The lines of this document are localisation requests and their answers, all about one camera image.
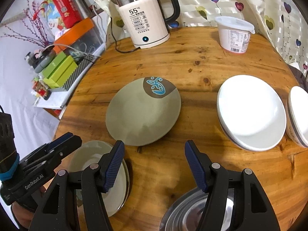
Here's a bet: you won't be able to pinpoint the grey-green plate with blue design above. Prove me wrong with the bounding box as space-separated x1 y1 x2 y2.
106 76 181 147

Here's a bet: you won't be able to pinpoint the stainless steel bowl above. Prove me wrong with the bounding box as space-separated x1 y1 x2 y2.
159 186 236 231

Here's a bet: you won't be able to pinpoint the red snack package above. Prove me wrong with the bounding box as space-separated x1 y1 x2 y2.
49 0 83 28

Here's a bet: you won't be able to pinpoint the grey pouch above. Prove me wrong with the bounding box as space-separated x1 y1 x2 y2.
34 50 55 74

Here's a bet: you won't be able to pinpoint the clear box with orange lid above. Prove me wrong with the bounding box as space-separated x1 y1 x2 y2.
53 18 106 58

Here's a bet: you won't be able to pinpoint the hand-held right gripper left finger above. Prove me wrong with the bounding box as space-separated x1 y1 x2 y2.
35 140 126 231

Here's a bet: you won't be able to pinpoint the white deep plate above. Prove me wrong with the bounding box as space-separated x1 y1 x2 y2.
217 75 287 152

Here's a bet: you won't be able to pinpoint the white board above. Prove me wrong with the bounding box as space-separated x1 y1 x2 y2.
34 90 71 109

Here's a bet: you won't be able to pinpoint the dark cloth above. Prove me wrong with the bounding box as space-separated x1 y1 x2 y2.
287 63 308 87

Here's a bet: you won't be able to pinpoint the white plastic tub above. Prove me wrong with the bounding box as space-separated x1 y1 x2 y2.
214 16 255 53

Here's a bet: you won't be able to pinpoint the plain grey-green plate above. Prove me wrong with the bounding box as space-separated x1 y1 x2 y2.
67 140 130 217

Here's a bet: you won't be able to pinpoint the colourful printed package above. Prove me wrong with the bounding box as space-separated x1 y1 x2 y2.
36 0 63 46

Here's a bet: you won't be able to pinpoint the dried pink flower branches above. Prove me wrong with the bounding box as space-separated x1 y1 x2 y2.
0 1 52 47

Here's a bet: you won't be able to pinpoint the white cable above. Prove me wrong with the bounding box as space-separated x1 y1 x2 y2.
90 0 103 21

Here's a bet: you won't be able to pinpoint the white electric kettle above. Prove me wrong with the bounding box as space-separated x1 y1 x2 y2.
111 0 181 49

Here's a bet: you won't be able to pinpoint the grey ribbed rack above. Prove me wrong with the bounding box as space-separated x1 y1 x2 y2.
52 54 95 92

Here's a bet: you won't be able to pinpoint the black kettle power cable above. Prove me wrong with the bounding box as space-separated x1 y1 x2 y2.
109 2 142 53

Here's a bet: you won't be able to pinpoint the small red toy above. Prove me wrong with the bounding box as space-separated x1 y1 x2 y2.
32 80 51 101

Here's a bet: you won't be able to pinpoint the person's left hand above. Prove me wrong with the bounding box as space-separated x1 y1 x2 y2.
11 201 38 230

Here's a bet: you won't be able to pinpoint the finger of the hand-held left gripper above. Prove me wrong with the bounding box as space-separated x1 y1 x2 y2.
47 132 75 150
20 135 83 174

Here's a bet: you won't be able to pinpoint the white bowl with dark stripe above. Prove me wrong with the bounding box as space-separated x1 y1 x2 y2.
286 86 308 148

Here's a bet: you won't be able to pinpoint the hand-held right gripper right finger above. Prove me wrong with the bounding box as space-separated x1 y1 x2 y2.
184 140 281 231

